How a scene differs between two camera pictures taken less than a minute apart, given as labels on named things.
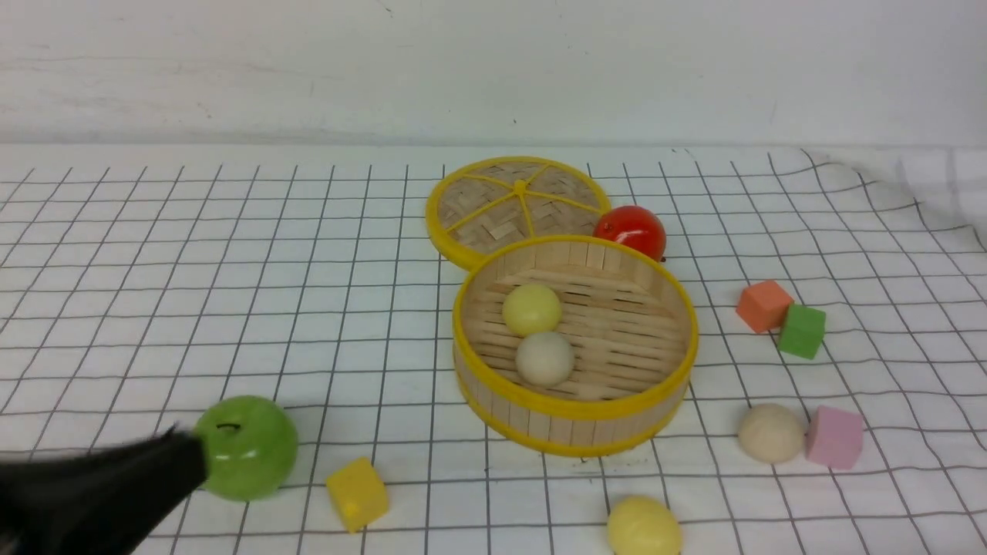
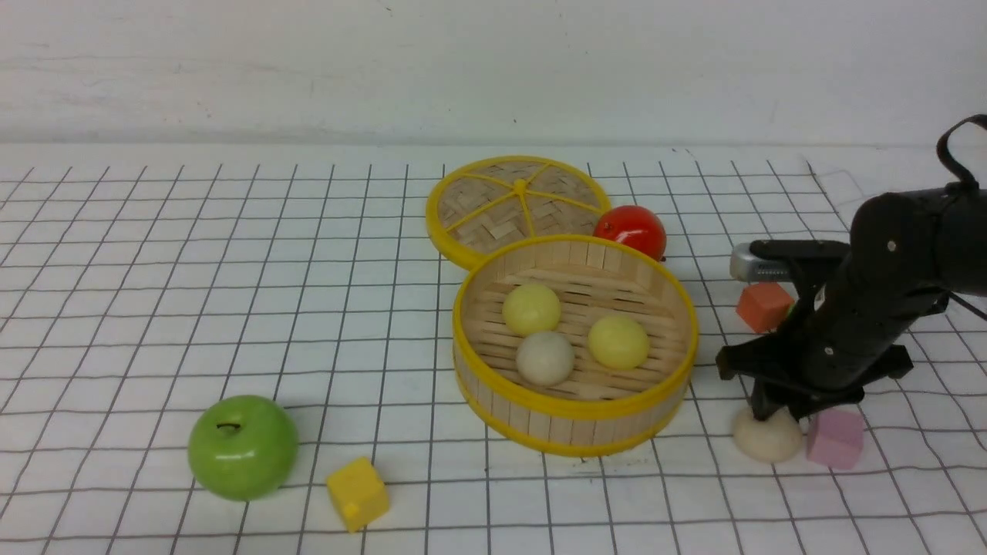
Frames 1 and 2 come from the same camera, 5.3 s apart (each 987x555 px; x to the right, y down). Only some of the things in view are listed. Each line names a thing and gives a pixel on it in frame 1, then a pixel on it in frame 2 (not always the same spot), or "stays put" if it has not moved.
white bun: [771, 432] stays put
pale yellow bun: [532, 308] stays put
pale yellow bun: [643, 525] -> [618, 341]
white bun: [544, 359] stays put
